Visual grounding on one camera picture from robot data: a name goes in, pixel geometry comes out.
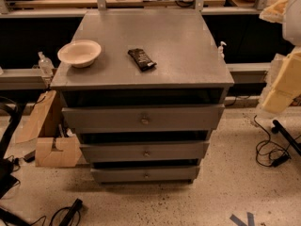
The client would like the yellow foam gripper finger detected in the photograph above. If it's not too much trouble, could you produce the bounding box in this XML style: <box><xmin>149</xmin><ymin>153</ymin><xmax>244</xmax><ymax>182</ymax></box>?
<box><xmin>262</xmin><ymin>52</ymin><xmax>301</xmax><ymax>114</ymax></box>
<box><xmin>259</xmin><ymin>0</ymin><xmax>289</xmax><ymax>24</ymax></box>

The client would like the grey top drawer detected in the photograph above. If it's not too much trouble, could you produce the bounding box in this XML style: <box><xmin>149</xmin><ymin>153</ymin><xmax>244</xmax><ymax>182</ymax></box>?
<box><xmin>62</xmin><ymin>105</ymin><xmax>224</xmax><ymax>134</ymax></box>

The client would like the grey drawer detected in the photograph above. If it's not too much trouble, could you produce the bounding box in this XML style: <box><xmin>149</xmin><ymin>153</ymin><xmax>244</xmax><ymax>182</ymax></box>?
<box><xmin>62</xmin><ymin>105</ymin><xmax>224</xmax><ymax>134</ymax></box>
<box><xmin>80</xmin><ymin>141</ymin><xmax>209</xmax><ymax>163</ymax></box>
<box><xmin>91</xmin><ymin>166</ymin><xmax>200</xmax><ymax>184</ymax></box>

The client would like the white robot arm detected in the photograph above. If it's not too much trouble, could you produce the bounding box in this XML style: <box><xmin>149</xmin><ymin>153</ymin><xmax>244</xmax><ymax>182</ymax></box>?
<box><xmin>260</xmin><ymin>0</ymin><xmax>301</xmax><ymax>114</ymax></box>

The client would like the grey bottom drawer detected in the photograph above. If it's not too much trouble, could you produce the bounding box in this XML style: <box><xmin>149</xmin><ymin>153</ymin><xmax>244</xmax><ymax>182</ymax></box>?
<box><xmin>91</xmin><ymin>166</ymin><xmax>200</xmax><ymax>184</ymax></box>

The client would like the grey drawer cabinet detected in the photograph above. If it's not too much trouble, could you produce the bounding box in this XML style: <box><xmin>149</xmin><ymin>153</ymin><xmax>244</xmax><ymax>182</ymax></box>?
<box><xmin>51</xmin><ymin>8</ymin><xmax>233</xmax><ymax>169</ymax></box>

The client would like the grey middle drawer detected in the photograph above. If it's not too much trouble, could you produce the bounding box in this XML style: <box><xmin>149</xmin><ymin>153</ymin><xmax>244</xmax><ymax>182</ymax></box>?
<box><xmin>80</xmin><ymin>141</ymin><xmax>209</xmax><ymax>163</ymax></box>

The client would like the black bar right floor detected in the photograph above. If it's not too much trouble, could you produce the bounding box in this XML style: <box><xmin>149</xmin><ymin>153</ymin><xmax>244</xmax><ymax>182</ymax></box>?
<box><xmin>272</xmin><ymin>120</ymin><xmax>301</xmax><ymax>156</ymax></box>

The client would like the white pump bottle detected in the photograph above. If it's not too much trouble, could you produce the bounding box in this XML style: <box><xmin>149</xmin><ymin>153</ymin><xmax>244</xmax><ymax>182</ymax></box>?
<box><xmin>217</xmin><ymin>41</ymin><xmax>227</xmax><ymax>58</ymax></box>

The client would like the black snack bar wrapper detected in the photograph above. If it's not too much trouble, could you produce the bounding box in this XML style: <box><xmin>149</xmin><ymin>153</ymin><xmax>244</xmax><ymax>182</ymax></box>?
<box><xmin>128</xmin><ymin>48</ymin><xmax>157</xmax><ymax>72</ymax></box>

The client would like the blue tape marker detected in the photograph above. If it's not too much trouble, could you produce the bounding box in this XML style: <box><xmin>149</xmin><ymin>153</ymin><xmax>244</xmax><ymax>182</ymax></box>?
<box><xmin>230</xmin><ymin>212</ymin><xmax>256</xmax><ymax>226</ymax></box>

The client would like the white paper bowl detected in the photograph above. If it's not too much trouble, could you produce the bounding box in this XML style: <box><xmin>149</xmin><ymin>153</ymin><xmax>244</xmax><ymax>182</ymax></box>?
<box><xmin>57</xmin><ymin>40</ymin><xmax>102</xmax><ymax>68</ymax></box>

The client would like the clear bottle left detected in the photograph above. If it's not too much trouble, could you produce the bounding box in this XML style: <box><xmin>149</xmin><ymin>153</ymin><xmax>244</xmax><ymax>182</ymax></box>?
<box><xmin>38</xmin><ymin>52</ymin><xmax>55</xmax><ymax>76</ymax></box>

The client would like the black stand bottom left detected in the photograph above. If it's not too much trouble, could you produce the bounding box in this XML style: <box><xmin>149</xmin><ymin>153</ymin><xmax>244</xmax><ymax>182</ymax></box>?
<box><xmin>49</xmin><ymin>199</ymin><xmax>83</xmax><ymax>226</ymax></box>

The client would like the cardboard box left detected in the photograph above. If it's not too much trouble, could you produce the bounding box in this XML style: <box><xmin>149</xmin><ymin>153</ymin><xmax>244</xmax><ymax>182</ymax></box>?
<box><xmin>16</xmin><ymin>90</ymin><xmax>82</xmax><ymax>168</ymax></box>

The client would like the black chair left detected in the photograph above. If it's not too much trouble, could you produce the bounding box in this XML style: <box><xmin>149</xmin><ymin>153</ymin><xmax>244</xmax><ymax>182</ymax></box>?
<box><xmin>0</xmin><ymin>96</ymin><xmax>23</xmax><ymax>199</ymax></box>

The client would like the black cable right floor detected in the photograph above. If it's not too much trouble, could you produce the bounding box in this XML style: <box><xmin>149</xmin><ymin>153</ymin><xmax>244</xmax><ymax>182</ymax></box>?
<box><xmin>253</xmin><ymin>114</ymin><xmax>292</xmax><ymax>168</ymax></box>

